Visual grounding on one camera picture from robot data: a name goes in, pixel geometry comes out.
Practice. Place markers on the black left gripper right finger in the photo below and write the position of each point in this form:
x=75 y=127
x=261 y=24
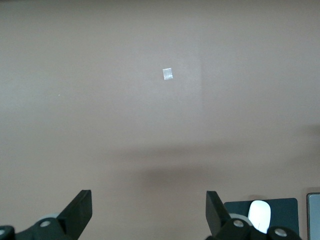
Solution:
x=223 y=225

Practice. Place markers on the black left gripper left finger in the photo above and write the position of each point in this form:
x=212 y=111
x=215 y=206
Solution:
x=63 y=225

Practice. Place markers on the white computer mouse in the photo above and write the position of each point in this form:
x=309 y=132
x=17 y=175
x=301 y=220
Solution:
x=260 y=215

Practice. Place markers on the black mouse pad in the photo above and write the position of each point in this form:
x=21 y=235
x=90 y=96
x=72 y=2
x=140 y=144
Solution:
x=285 y=215

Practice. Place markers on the silver closed laptop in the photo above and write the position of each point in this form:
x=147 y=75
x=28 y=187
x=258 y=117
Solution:
x=313 y=217

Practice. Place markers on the small clear tape patch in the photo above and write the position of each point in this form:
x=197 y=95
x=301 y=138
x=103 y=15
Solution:
x=167 y=74

